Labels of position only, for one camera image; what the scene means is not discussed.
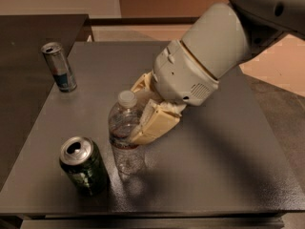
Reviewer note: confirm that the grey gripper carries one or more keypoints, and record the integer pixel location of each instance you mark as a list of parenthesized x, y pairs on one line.
[(181, 74)]

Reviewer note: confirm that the clear plastic water bottle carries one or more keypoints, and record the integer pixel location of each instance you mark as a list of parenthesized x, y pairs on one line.
[(123, 118)]

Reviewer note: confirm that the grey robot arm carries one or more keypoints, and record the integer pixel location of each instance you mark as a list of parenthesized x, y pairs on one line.
[(227, 35)]

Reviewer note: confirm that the green soda can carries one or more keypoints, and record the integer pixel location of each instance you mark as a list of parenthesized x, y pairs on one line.
[(80, 159)]

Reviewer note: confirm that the silver blue energy drink can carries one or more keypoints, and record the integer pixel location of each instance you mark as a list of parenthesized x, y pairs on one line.
[(59, 66)]

